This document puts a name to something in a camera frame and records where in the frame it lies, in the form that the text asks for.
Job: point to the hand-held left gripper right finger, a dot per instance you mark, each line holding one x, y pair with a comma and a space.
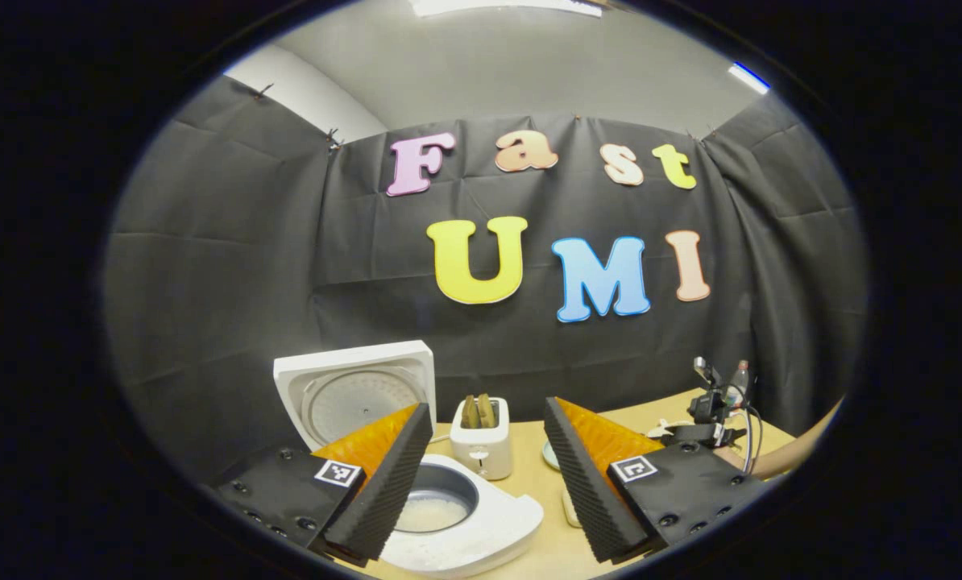
586, 491

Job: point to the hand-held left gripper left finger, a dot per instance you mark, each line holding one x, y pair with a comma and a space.
392, 491

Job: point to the white rice cooker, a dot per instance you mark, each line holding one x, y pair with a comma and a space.
489, 515

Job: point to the cream cutting board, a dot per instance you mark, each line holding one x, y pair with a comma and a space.
570, 511

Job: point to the light green plate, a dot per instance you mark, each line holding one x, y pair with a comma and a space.
549, 455

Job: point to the white toaster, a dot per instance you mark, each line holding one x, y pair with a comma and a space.
481, 455

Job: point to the brown bread slice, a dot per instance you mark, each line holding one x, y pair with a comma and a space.
470, 412
487, 411

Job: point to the black backdrop cloth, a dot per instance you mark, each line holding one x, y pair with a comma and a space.
223, 242

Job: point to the small ceiling light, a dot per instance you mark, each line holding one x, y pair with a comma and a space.
748, 77

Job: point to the large ceiling light panel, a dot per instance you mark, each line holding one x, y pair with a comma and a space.
505, 6

